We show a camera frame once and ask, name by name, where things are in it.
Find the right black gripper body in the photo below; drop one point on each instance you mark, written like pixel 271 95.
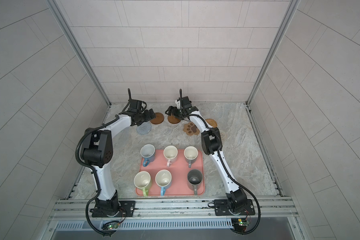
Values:
pixel 181 112

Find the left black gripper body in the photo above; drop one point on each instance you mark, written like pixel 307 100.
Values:
pixel 144 116

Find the brown wooden coaster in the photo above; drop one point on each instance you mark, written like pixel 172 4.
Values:
pixel 158 119
pixel 173 120

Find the grey woven round coaster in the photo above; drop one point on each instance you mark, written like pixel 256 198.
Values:
pixel 144 128

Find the cork paw print coaster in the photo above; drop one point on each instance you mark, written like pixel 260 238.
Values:
pixel 191 129

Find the rattan woven round coaster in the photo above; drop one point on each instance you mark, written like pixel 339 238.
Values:
pixel 212 123

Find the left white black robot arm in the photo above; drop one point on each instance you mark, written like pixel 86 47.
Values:
pixel 95 151

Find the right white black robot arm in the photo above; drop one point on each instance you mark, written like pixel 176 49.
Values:
pixel 213 147

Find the blue floral mug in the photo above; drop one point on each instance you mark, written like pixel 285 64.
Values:
pixel 148 153

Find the dark grey mug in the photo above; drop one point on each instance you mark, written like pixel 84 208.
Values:
pixel 195 178

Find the pink rectangular tray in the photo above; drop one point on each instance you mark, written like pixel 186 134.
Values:
pixel 179 171

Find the left circuit board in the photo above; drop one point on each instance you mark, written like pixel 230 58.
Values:
pixel 111 226

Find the circuit board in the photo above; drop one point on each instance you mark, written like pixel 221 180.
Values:
pixel 111 226
pixel 240 225

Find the right circuit board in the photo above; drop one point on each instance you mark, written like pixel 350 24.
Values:
pixel 240 225

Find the white mug grey handle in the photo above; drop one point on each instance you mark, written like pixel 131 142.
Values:
pixel 191 154

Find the white mug pink handle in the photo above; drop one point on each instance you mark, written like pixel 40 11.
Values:
pixel 171 154

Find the white mug green handle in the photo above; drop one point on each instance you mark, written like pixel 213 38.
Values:
pixel 143 182

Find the white mug blue handle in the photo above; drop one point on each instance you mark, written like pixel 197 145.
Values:
pixel 163 180

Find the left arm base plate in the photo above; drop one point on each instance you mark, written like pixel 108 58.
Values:
pixel 126 208

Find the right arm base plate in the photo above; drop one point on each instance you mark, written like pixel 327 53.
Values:
pixel 222 208

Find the aluminium mounting rail frame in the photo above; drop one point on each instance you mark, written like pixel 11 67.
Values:
pixel 179 219

